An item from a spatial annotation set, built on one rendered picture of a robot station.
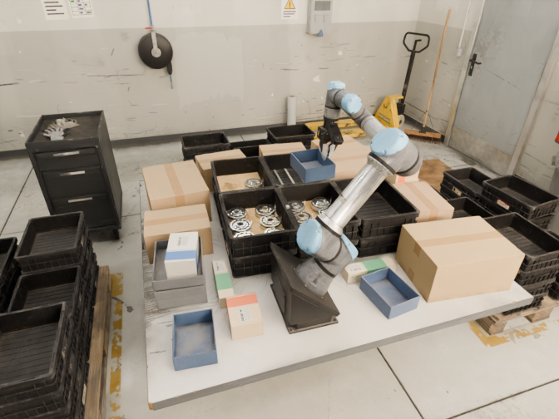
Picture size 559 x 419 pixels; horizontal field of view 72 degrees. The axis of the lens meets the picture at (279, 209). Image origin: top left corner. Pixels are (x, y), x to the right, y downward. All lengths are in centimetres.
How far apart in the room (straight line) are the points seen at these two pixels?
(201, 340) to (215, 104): 388
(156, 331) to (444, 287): 117
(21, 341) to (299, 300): 126
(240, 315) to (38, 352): 92
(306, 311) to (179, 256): 56
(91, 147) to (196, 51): 229
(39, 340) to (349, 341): 134
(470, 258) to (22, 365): 188
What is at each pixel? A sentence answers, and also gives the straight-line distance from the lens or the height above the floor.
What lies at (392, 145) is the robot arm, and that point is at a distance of 135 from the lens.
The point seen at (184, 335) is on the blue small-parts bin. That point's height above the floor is 70.
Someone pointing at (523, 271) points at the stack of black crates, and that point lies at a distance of 254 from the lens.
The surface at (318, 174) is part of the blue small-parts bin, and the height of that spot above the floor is 109.
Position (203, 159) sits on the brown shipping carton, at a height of 86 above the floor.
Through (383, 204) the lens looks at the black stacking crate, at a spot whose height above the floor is 83.
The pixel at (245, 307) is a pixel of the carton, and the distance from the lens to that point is 155.
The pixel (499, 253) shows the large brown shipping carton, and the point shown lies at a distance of 184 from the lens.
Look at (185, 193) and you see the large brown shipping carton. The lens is 205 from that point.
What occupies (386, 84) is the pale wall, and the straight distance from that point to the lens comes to 592.
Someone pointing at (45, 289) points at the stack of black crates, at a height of 38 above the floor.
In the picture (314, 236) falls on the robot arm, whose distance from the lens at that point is 135.
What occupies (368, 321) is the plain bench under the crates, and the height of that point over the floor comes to 70.
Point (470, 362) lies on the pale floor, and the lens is 260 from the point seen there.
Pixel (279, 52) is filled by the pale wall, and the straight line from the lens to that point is 513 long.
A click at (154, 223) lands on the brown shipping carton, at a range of 192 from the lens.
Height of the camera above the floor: 189
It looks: 32 degrees down
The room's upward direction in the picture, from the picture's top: 1 degrees clockwise
